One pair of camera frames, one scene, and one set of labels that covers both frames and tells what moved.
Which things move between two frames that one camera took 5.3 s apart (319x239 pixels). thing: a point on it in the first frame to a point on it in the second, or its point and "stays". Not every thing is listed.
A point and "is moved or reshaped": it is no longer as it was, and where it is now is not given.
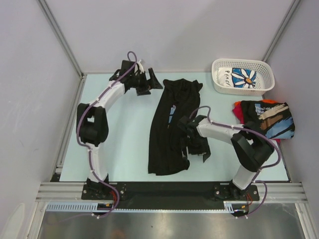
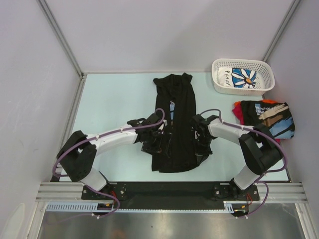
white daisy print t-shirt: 237,77 stays
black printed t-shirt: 170,144 is moved or reshaped
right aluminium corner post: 274,44 stays
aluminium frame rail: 72,192 stays
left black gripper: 151,83 to 161,148
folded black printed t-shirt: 275,119 stays
